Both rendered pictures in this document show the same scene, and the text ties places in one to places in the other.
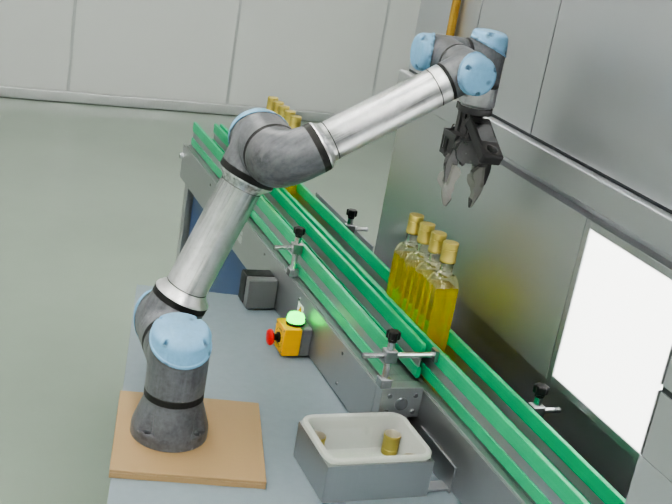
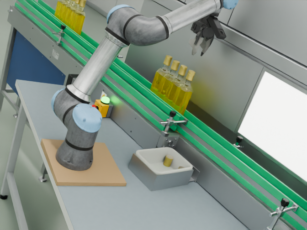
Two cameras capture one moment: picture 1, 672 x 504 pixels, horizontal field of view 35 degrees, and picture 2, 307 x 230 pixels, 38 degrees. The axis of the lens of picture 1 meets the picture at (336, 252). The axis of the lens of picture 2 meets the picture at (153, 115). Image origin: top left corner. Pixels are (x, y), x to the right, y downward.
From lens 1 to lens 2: 73 cm
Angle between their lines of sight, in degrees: 21
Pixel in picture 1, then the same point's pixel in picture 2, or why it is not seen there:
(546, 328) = (235, 111)
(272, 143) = (143, 25)
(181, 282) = (82, 88)
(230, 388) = not seen: hidden behind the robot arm
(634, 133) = (291, 32)
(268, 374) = not seen: hidden behind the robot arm
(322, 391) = (123, 134)
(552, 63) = not seen: outside the picture
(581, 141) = (258, 32)
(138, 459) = (67, 175)
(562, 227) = (248, 69)
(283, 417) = (114, 148)
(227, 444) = (102, 164)
